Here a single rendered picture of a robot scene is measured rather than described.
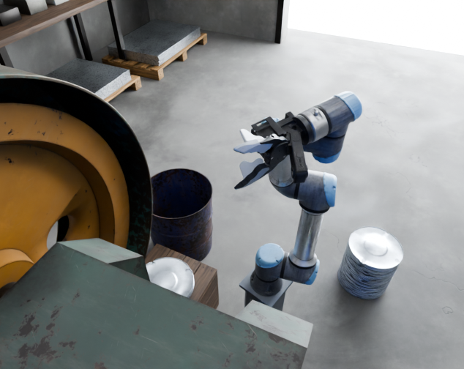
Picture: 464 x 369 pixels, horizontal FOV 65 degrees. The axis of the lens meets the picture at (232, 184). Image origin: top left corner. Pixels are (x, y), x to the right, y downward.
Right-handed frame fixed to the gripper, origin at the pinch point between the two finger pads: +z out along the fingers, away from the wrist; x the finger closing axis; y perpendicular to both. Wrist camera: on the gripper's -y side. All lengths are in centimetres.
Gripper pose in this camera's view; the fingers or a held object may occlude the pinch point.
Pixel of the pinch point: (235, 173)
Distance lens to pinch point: 78.1
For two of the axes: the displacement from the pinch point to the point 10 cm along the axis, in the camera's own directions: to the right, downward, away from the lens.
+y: -5.2, -7.2, 4.6
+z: -8.5, 4.5, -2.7
